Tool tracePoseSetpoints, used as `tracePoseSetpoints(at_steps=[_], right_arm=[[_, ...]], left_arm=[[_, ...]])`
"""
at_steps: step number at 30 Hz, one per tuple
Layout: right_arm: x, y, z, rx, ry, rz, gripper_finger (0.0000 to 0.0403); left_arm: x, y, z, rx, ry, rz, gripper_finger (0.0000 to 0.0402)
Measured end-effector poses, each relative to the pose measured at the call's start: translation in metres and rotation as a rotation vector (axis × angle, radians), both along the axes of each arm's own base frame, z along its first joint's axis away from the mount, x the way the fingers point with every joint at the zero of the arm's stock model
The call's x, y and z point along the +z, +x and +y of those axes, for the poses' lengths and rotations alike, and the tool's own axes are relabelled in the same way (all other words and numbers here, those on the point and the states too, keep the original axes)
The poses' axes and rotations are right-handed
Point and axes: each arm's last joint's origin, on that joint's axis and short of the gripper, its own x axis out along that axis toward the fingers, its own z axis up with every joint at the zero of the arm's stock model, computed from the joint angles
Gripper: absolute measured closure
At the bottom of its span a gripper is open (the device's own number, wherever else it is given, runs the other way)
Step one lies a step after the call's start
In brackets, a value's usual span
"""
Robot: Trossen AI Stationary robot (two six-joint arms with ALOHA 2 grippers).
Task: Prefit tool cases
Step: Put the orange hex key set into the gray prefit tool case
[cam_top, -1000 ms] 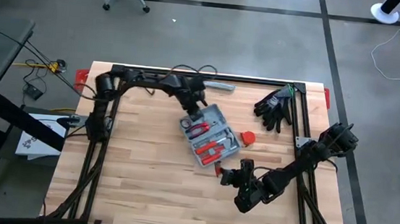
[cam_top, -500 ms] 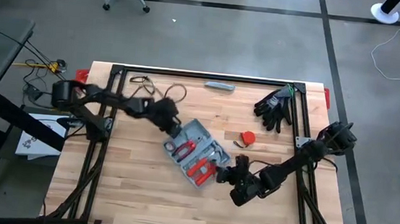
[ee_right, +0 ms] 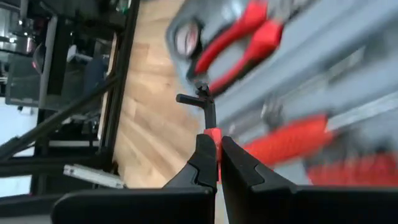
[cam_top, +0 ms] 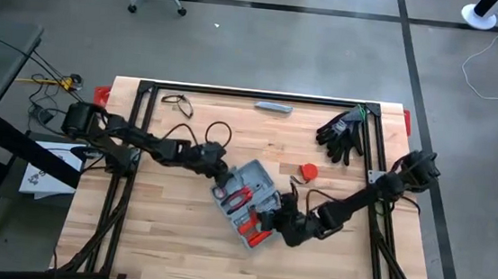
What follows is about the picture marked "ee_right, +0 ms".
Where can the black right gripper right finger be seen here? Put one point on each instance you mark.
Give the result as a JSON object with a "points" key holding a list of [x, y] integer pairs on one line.
{"points": [[248, 193]]}

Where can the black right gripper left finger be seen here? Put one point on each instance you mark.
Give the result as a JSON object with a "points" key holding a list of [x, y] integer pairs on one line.
{"points": [[186, 193]]}

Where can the red-orange bit holder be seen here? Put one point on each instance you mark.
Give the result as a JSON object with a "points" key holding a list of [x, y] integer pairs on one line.
{"points": [[351, 169]]}

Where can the grey plastic tool case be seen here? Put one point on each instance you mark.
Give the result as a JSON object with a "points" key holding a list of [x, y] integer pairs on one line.
{"points": [[311, 62]]}

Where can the round silver-faced tool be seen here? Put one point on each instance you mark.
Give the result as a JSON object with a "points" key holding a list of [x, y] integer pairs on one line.
{"points": [[186, 40]]}

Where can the silver metal bracket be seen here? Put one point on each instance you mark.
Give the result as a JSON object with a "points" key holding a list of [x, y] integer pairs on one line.
{"points": [[93, 175]]}

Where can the black aluminium table frame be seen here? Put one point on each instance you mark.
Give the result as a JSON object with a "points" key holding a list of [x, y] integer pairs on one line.
{"points": [[122, 62]]}

